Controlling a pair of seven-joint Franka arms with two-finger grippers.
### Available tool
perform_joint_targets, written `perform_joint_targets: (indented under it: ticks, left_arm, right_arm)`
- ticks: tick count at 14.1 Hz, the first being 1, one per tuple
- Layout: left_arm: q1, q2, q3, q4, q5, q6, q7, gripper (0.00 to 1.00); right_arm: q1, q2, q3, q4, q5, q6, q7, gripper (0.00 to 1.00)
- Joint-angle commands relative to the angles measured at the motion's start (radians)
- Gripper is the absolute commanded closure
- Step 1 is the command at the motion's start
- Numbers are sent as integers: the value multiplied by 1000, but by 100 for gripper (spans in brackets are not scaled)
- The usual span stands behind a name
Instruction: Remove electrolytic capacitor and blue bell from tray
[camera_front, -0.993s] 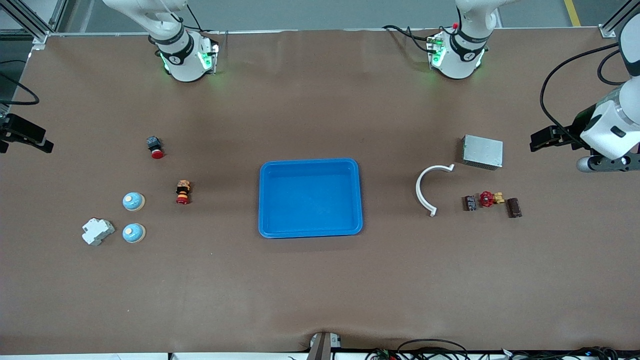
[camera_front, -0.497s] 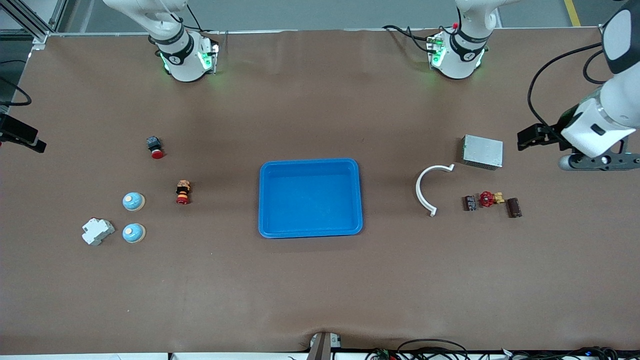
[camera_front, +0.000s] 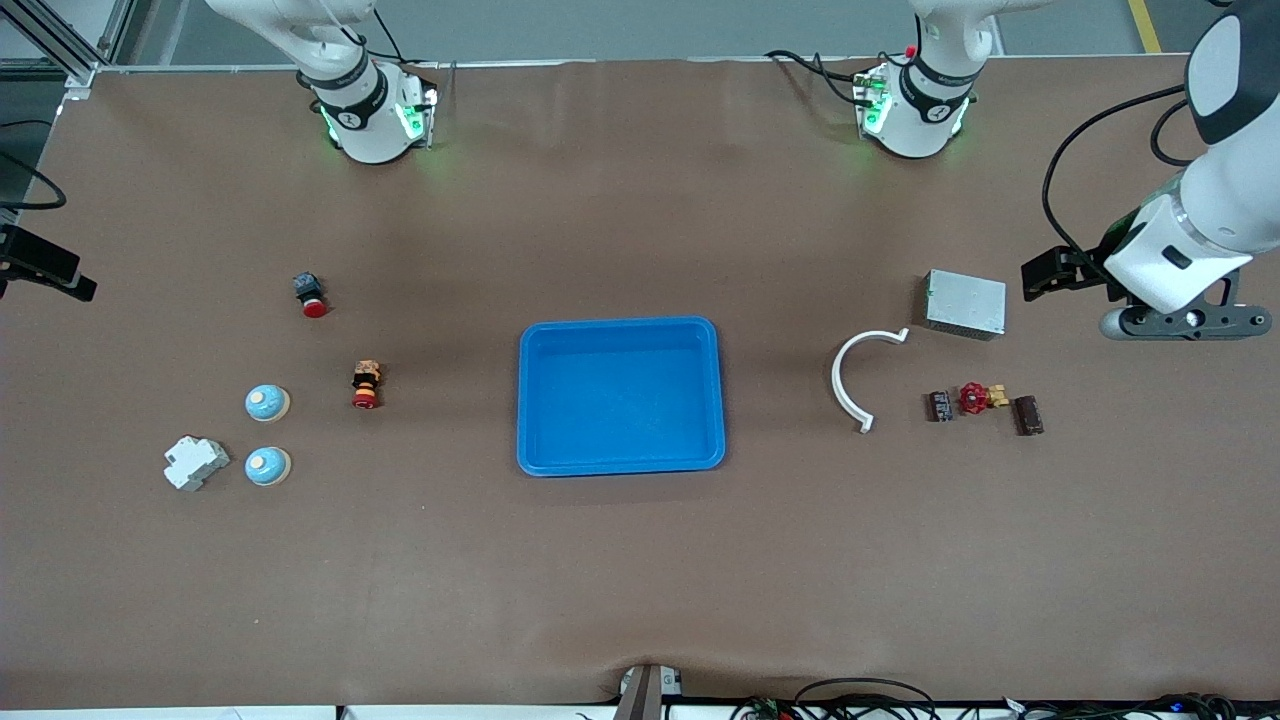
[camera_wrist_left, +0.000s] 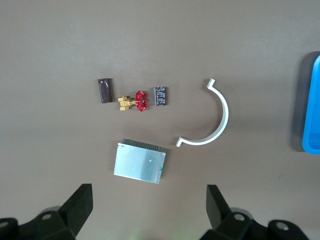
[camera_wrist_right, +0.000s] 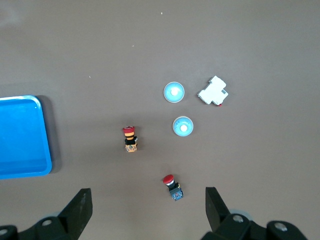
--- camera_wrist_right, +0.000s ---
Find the red push button black base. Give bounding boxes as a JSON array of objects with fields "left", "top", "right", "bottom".
[{"left": 162, "top": 174, "right": 185, "bottom": 202}]

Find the light blue round bell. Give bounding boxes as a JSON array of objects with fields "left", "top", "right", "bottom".
[
  {"left": 172, "top": 115, "right": 195, "bottom": 138},
  {"left": 163, "top": 81, "right": 186, "bottom": 104}
]

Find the blue plastic tray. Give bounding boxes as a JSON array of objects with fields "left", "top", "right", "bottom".
[{"left": 0, "top": 94, "right": 53, "bottom": 180}]

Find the white circuit breaker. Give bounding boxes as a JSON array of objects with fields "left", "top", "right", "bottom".
[{"left": 197, "top": 75, "right": 229, "bottom": 108}]

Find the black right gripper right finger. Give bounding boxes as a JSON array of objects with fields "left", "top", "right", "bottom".
[{"left": 202, "top": 186, "right": 307, "bottom": 240}]

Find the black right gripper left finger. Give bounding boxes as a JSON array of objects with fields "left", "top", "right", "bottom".
[{"left": 0, "top": 187, "right": 94, "bottom": 240}]

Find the red yellow emergency stop button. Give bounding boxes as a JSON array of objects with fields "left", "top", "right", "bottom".
[{"left": 122, "top": 125, "right": 139, "bottom": 153}]

